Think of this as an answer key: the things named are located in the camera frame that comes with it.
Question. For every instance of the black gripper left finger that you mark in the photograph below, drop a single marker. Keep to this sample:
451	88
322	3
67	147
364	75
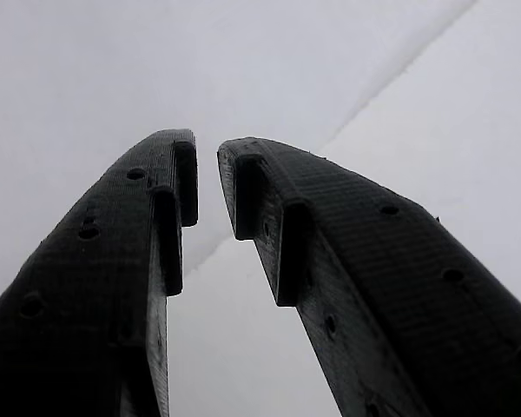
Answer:
91	282

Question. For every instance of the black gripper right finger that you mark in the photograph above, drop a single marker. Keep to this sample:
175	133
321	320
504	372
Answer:
395	304

